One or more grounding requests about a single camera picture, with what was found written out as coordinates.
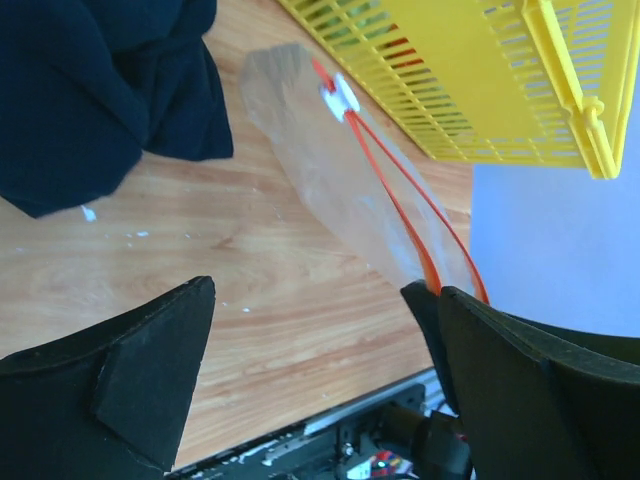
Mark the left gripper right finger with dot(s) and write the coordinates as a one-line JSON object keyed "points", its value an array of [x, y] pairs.
{"points": [[535, 401]]}

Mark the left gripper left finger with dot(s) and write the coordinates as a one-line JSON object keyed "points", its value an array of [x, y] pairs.
{"points": [[110, 401]]}

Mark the clear zip top bag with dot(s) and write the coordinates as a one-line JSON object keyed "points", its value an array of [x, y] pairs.
{"points": [[350, 175]]}

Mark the dark navy cloth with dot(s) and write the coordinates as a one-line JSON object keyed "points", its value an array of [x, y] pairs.
{"points": [[88, 87]]}

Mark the yellow plastic basket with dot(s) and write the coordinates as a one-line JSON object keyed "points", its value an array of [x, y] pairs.
{"points": [[535, 83]]}

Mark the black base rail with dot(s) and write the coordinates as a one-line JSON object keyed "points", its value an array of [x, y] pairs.
{"points": [[404, 430]]}

